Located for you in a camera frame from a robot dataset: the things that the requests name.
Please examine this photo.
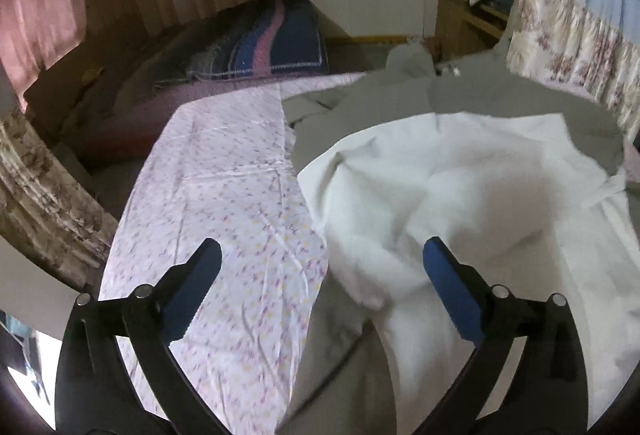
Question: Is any pink floral bed sheet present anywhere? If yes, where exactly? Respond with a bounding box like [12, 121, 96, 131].
[100, 74, 352, 434]

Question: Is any grey and white jacket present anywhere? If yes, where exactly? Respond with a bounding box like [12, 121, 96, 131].
[279, 46, 639, 434]

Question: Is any dark purple bed cover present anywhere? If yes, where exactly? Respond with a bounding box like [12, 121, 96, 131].
[60, 12, 329, 165]

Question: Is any floral beige curtain right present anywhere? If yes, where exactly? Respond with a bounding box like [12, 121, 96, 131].
[506, 0, 639, 140]

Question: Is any floral brown curtain left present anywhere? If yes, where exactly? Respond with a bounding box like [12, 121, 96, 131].
[1, 109, 117, 291]

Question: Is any pink curtain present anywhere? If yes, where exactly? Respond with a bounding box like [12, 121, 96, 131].
[1, 0, 87, 110]

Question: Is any wooden desk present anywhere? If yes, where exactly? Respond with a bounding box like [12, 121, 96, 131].
[434, 0, 509, 60]

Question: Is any blue pink striped blanket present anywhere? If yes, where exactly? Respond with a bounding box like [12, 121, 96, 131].
[186, 0, 328, 81]

